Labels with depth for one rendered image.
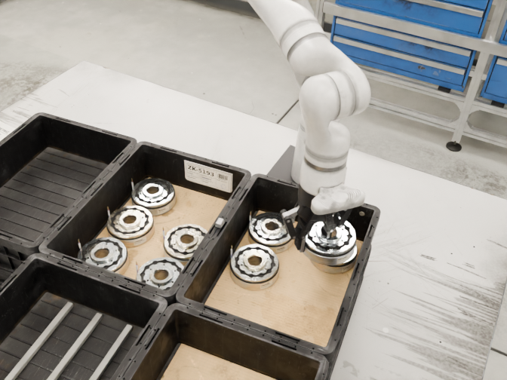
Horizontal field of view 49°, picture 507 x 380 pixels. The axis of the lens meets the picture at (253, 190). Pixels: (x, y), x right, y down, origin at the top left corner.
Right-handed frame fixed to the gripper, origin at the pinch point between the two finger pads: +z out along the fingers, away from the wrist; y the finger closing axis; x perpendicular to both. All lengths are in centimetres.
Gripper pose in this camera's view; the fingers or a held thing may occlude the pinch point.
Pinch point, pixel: (312, 240)
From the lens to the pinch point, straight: 105.1
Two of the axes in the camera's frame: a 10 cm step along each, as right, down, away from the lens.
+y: -9.4, 2.0, -2.7
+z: -0.3, 7.5, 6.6
